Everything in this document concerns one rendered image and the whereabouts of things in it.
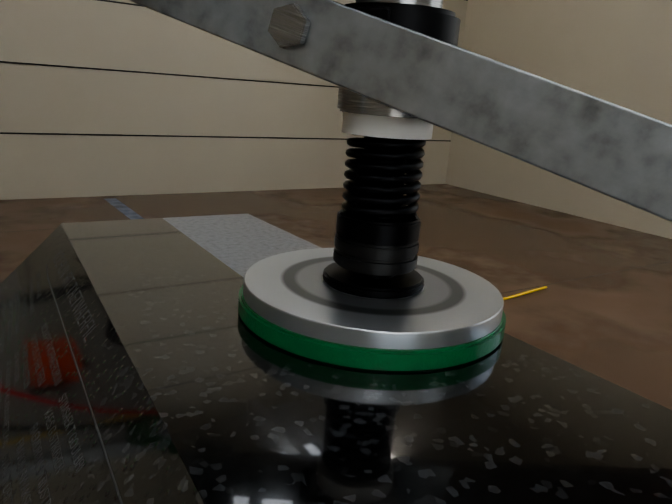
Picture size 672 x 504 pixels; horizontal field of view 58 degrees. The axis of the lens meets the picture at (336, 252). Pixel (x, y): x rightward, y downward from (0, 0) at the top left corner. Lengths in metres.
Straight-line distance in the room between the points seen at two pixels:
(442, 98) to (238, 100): 5.20
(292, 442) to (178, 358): 0.12
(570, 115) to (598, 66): 5.64
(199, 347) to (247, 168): 5.27
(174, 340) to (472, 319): 0.21
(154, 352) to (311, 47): 0.23
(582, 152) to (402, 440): 0.20
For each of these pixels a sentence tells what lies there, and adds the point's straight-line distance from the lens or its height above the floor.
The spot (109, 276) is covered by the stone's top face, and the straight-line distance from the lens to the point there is 0.59.
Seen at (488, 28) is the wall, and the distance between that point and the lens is 6.91.
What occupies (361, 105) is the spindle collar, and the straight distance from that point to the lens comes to 0.45.
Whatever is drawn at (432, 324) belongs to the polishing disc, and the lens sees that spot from 0.43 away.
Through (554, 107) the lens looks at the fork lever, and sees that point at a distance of 0.40.
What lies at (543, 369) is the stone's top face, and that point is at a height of 0.82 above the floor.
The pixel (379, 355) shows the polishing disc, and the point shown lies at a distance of 0.41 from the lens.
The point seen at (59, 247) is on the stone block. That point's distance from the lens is 0.73.
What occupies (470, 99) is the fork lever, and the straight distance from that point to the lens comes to 0.40.
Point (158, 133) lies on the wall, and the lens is 5.34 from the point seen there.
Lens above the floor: 1.00
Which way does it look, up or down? 15 degrees down
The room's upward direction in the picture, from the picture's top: 4 degrees clockwise
